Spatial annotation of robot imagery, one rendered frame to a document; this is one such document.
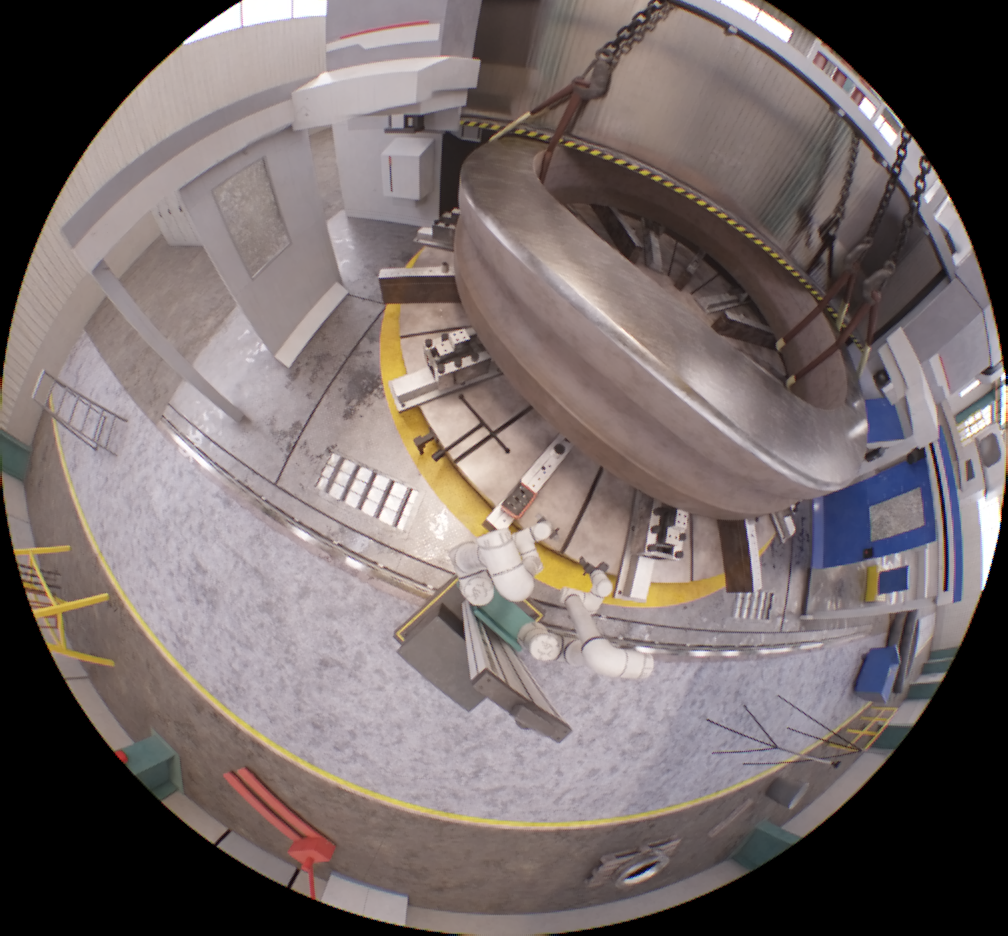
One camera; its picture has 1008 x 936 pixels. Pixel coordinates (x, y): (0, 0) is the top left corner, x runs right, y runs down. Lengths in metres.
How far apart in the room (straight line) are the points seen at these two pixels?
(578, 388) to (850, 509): 5.18
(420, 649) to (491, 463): 1.45
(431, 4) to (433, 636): 4.09
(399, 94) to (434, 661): 3.46
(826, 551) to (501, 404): 5.53
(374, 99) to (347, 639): 4.08
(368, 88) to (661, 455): 3.12
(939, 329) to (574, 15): 4.96
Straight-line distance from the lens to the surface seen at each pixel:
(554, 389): 1.80
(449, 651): 1.84
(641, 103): 3.96
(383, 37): 3.11
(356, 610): 2.78
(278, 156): 3.30
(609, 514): 2.60
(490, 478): 2.36
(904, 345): 4.81
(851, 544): 5.85
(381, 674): 2.89
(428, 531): 2.61
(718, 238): 5.69
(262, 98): 3.04
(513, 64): 4.15
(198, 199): 2.88
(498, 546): 1.02
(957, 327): 4.83
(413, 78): 2.44
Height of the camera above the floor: 2.59
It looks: 66 degrees down
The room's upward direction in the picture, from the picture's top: 21 degrees clockwise
